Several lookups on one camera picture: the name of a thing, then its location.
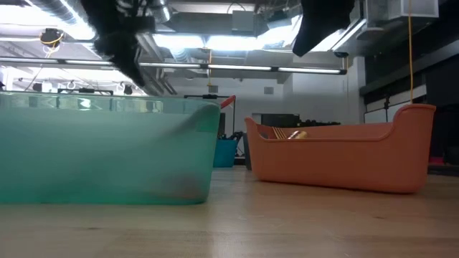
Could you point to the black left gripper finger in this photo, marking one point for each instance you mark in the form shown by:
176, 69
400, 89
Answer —
132, 70

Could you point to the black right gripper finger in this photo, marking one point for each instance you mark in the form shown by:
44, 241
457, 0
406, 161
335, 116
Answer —
315, 34

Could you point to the green translucent plastic bin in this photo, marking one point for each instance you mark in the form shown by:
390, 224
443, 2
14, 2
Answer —
89, 161

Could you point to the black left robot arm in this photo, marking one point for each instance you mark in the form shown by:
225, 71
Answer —
114, 16

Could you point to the grey ceiling unit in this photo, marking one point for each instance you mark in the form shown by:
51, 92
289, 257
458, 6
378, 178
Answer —
244, 21

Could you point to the long ceiling light bar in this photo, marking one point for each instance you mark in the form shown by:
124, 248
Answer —
236, 67

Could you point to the blue plastic bin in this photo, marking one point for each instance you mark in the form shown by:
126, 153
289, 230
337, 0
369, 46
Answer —
225, 154

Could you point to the orange plastic bin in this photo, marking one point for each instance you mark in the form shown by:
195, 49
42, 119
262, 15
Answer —
340, 165

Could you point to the narrow silver ventilation duct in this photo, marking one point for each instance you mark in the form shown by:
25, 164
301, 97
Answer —
159, 10

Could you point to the wide silver ventilation duct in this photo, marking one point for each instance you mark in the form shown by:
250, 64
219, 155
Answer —
54, 9

